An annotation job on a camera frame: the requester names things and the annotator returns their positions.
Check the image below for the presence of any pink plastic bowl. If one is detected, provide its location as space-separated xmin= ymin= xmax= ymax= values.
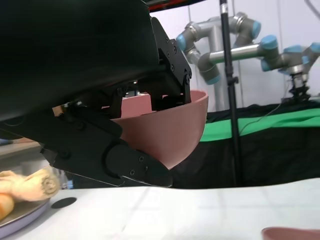
xmin=261 ymin=226 xmax=320 ymax=240
xmin=101 ymin=89 xmax=210 ymax=171

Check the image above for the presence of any orange bread roll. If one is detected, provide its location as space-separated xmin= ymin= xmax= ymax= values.
xmin=0 ymin=193 xmax=16 ymax=221

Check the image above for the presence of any black stand pole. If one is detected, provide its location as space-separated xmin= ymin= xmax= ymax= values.
xmin=218 ymin=0 xmax=243 ymax=188

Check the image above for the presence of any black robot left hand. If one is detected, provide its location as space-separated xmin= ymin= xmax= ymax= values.
xmin=0 ymin=0 xmax=193 ymax=188

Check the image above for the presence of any yellow rolled bread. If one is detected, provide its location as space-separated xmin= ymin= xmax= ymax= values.
xmin=11 ymin=167 xmax=61 ymax=203
xmin=0 ymin=170 xmax=27 ymax=195

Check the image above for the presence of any grey metal plate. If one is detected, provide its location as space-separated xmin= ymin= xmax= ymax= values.
xmin=0 ymin=197 xmax=52 ymax=240

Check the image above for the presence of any green cloth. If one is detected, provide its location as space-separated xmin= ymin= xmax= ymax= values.
xmin=198 ymin=106 xmax=320 ymax=143

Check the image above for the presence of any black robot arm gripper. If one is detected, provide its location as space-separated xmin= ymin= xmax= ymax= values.
xmin=286 ymin=72 xmax=313 ymax=102

